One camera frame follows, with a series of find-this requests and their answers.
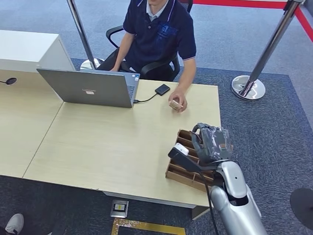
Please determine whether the person's left hand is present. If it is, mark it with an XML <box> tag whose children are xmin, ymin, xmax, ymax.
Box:
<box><xmin>168</xmin><ymin>87</ymin><xmax>188</xmax><ymax>113</ymax></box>

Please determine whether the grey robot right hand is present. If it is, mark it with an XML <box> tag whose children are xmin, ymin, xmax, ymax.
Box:
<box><xmin>191</xmin><ymin>122</ymin><xmax>233</xmax><ymax>165</ymax></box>

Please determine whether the wooden slotted card holder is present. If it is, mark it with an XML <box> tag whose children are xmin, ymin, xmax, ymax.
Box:
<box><xmin>165</xmin><ymin>129</ymin><xmax>216</xmax><ymax>192</ymax></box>

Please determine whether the person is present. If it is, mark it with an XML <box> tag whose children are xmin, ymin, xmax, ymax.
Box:
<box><xmin>97</xmin><ymin>0</ymin><xmax>197</xmax><ymax>113</ymax></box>

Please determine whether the black external drive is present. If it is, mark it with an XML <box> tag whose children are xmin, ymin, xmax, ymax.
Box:
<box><xmin>155</xmin><ymin>84</ymin><xmax>170</xmax><ymax>96</ymax></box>

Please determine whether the grey laptop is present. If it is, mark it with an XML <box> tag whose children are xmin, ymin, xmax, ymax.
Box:
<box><xmin>36</xmin><ymin>68</ymin><xmax>140</xmax><ymax>109</ymax></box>

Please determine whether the black office chair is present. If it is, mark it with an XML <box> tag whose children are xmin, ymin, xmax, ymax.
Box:
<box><xmin>106</xmin><ymin>0</ymin><xmax>194</xmax><ymax>82</ymax></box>

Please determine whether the chrome stanchion with round base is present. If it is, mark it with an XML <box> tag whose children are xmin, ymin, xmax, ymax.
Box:
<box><xmin>66</xmin><ymin>0</ymin><xmax>106</xmax><ymax>71</ymax></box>
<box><xmin>231</xmin><ymin>0</ymin><xmax>304</xmax><ymax>101</ymax></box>

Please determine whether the dark grey floor mat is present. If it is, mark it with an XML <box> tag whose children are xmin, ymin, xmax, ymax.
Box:
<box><xmin>0</xmin><ymin>58</ymin><xmax>313</xmax><ymax>235</ymax></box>

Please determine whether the white cabinet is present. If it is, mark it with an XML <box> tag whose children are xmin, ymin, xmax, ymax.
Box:
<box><xmin>0</xmin><ymin>30</ymin><xmax>75</xmax><ymax>72</ymax></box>

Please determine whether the red barrier belt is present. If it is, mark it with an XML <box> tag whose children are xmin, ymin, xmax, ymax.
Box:
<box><xmin>192</xmin><ymin>0</ymin><xmax>313</xmax><ymax>44</ymax></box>

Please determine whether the black round base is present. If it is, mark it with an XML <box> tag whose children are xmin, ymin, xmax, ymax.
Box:
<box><xmin>290</xmin><ymin>187</ymin><xmax>313</xmax><ymax>229</ymax></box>

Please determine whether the black round desk microphone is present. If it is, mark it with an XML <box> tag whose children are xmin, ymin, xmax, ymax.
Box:
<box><xmin>0</xmin><ymin>77</ymin><xmax>17</xmax><ymax>86</ymax></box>

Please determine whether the metal floor socket box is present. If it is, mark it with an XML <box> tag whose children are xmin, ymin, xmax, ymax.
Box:
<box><xmin>109</xmin><ymin>199</ymin><xmax>129</xmax><ymax>218</ymax></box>

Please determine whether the grey shoe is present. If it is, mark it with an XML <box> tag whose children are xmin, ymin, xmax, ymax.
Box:
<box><xmin>4</xmin><ymin>213</ymin><xmax>24</xmax><ymax>235</ymax></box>

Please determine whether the thin black drive cable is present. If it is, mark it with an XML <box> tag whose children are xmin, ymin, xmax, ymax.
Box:
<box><xmin>133</xmin><ymin>93</ymin><xmax>158</xmax><ymax>104</ymax></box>

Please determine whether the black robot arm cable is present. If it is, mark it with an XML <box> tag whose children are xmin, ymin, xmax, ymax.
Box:
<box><xmin>199</xmin><ymin>172</ymin><xmax>219</xmax><ymax>235</ymax></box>

